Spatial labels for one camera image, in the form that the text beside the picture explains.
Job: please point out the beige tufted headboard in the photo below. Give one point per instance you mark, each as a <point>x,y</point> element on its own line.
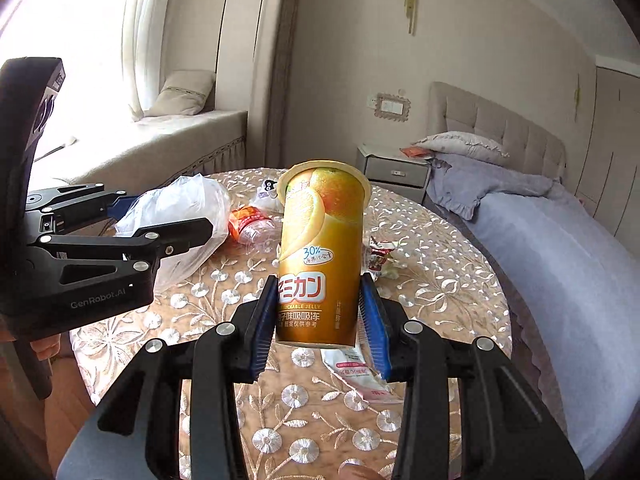
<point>532,149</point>

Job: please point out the gold wall sconce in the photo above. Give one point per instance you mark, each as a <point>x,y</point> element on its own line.
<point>410,11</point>
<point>577,97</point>

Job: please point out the window seat cushion pillow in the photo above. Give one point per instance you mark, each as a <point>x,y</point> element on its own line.
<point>185,92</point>

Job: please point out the white pink pouch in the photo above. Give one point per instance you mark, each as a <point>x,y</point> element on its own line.
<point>349,364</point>

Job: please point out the orange packet on nightstand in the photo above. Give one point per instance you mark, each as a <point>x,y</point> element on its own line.
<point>417,152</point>

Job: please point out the bed with lavender duvet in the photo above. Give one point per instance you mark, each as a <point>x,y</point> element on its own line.
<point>574,291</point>

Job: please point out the sheer white curtain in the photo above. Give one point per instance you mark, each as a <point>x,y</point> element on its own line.
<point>143,24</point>

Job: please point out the white cat print bag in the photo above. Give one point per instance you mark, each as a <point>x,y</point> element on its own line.
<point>266,197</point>

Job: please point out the crushed clear bottle orange label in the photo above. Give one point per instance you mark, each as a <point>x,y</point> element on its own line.
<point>248,225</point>

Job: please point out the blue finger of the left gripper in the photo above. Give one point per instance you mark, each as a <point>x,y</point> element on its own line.
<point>120,207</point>

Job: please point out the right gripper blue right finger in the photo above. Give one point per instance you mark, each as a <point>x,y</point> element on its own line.
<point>374,320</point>

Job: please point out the operator left hand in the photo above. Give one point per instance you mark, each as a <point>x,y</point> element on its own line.
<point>45,348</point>

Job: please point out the grey nightstand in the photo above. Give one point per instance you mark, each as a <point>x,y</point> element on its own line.
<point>390,168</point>

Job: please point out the beige window bench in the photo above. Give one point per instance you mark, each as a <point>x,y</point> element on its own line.
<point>150,153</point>

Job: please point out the round embroidered tablecloth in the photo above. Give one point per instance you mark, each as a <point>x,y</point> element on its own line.
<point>301,419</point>

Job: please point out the orange jelly drink cup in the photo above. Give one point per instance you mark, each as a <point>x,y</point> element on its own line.
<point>320,253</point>

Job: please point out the framed wall switch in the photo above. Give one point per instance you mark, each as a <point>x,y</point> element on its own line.
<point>391,107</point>

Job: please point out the white plastic bag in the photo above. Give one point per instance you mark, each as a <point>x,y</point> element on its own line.
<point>191,217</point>

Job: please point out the dark red snack packet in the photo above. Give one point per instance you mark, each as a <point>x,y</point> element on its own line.
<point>375,254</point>

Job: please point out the beige wardrobe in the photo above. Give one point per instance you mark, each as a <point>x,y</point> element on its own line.
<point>609,186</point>

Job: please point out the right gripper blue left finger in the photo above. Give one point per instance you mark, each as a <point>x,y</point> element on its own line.
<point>264,322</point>

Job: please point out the beige frilled pillow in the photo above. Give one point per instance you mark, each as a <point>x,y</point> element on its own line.
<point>466,144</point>

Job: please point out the operator right hand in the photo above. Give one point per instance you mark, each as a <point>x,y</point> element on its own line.
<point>358,472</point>

